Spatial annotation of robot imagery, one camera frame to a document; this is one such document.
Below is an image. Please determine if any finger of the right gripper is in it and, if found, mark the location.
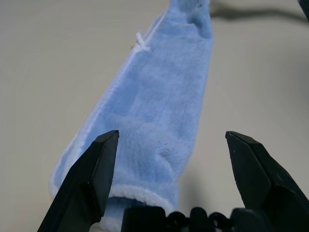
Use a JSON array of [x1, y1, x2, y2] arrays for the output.
[[298, 0, 309, 24]]

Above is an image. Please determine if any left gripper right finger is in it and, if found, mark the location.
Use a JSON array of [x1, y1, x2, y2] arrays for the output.
[[225, 130, 309, 232]]

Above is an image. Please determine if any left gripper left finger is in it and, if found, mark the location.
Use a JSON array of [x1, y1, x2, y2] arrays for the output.
[[36, 130, 120, 232]]

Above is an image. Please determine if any light blue terry towel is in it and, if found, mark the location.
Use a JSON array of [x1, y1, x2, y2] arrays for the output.
[[48, 0, 214, 232]]

